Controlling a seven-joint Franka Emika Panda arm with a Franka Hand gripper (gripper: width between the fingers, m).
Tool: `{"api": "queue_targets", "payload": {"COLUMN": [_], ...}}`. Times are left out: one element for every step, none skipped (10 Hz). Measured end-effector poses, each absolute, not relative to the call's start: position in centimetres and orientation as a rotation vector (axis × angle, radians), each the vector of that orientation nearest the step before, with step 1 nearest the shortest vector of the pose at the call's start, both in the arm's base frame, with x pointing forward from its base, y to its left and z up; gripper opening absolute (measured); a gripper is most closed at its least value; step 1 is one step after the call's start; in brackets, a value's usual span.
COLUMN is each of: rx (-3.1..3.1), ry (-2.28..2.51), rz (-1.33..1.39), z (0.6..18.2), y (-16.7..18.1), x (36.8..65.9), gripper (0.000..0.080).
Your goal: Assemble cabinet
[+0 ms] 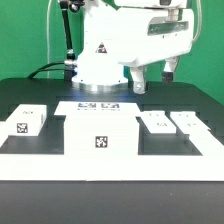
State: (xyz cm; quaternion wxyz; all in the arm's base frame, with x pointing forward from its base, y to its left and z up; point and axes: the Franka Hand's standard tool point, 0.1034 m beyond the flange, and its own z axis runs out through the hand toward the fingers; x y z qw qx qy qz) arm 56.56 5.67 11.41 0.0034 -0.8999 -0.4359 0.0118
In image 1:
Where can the white marker sheet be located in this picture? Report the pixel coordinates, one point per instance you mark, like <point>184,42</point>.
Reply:
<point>68,107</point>

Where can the white cabinet top block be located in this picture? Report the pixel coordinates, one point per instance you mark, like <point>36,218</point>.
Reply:
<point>27,120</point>

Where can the white fence frame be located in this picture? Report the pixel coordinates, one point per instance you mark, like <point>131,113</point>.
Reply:
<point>208,166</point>

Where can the white cabinet body box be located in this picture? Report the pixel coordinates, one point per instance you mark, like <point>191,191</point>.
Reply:
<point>101,135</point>

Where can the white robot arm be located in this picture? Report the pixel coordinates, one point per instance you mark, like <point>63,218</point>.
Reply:
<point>97,67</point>

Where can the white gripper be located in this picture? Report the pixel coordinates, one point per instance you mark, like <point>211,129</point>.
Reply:
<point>145,36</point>

